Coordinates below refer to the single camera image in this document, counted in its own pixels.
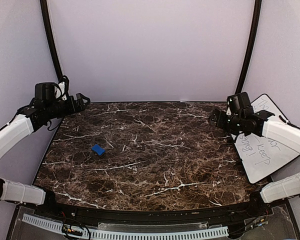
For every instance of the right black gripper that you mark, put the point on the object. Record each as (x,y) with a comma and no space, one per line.
(220,123)

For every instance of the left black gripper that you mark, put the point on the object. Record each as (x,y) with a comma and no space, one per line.
(73,108)

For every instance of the blue whiteboard eraser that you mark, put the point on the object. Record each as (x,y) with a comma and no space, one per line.
(98,150)

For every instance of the white whiteboard black frame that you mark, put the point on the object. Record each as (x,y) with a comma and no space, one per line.
(262,156)

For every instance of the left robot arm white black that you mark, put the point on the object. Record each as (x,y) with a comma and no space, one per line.
(51,101)

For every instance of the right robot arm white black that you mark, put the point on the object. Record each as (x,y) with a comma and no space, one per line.
(240,118)

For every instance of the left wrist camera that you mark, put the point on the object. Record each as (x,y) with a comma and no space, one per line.
(61,90)

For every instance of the left black frame post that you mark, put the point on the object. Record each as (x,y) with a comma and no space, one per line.
(50,38)

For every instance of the black frame post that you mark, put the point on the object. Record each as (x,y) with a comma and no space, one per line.
(50,38)
(250,46)

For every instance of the right black frame post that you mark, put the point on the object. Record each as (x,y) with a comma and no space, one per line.
(250,46)

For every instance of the black curved front rail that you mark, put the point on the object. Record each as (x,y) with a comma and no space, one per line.
(233,214)

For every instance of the white slotted cable duct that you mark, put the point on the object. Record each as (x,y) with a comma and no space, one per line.
(112,231)

